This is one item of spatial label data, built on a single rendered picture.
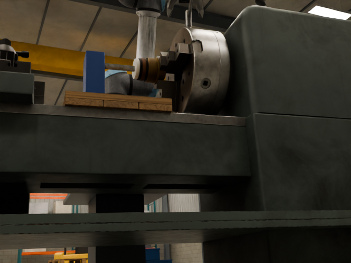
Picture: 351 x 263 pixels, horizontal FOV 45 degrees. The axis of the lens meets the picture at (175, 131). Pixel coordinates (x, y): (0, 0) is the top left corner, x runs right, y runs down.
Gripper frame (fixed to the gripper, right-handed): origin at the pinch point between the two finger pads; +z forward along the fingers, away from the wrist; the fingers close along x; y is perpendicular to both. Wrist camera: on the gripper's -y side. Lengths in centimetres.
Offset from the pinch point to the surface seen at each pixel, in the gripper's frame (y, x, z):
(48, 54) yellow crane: -1005, -265, -400
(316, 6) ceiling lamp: -809, 439, -461
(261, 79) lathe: 15.4, 21.4, 28.3
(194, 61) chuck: 12.5, 0.9, 21.6
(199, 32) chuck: 8.3, 3.7, 9.7
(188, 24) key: -2.4, 1.5, 1.6
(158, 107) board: 19.9, -11.0, 38.6
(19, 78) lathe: 33, -46, 35
